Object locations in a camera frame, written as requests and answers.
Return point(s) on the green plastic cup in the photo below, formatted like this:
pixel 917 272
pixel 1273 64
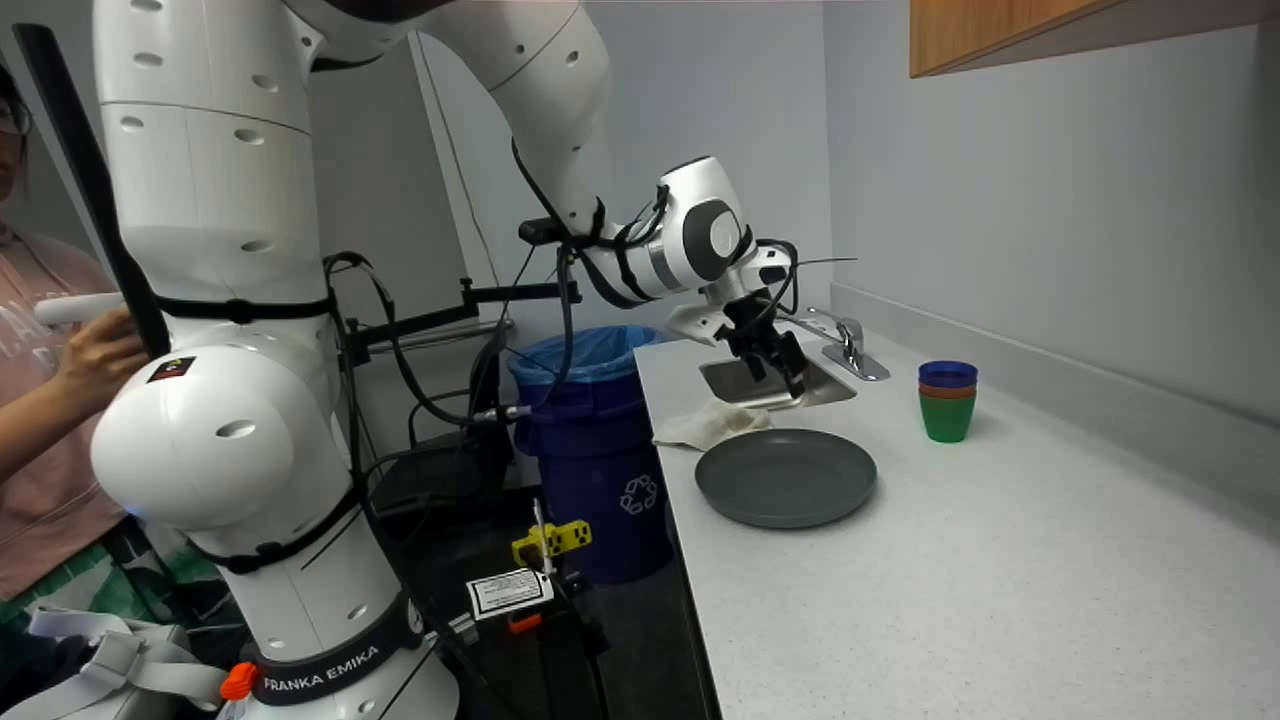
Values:
pixel 948 420

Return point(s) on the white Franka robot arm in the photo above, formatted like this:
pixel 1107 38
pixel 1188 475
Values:
pixel 200 200

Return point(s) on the yellow clamp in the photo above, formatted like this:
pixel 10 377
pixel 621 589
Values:
pixel 547 543

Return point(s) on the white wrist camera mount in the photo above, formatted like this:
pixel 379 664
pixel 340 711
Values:
pixel 770 271

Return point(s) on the chrome faucet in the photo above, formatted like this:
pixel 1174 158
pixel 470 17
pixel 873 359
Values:
pixel 848 350

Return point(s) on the black slanted bar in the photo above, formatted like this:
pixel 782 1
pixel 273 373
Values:
pixel 81 144

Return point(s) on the white label tag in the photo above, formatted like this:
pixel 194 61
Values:
pixel 508 594

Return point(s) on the blue recycling bin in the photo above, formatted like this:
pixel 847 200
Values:
pixel 593 455

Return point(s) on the orange plastic cup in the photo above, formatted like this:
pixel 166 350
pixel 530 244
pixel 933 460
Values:
pixel 948 391

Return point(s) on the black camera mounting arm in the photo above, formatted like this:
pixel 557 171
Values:
pixel 523 295

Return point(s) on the dark green plate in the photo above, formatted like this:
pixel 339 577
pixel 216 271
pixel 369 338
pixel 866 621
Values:
pixel 784 482

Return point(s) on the wooden wall cabinet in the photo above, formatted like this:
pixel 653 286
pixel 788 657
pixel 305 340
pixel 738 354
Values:
pixel 985 24

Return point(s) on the black stereo camera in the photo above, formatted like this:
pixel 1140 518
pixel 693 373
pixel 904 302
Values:
pixel 543 228

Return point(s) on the white towel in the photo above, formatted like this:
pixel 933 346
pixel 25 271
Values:
pixel 704 425

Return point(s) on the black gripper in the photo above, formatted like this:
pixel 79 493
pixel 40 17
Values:
pixel 748 327

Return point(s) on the person's hand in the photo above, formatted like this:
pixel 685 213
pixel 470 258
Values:
pixel 96 365

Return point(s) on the black chair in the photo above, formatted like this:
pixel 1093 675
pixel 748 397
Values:
pixel 441 482

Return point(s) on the blue plastic cup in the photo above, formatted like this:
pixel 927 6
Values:
pixel 948 373

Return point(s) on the orange round knob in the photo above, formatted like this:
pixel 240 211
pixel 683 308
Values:
pixel 236 683

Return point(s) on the stainless steel sink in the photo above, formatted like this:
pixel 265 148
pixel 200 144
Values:
pixel 825 391

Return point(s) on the white handheld controller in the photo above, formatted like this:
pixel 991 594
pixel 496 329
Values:
pixel 73 308

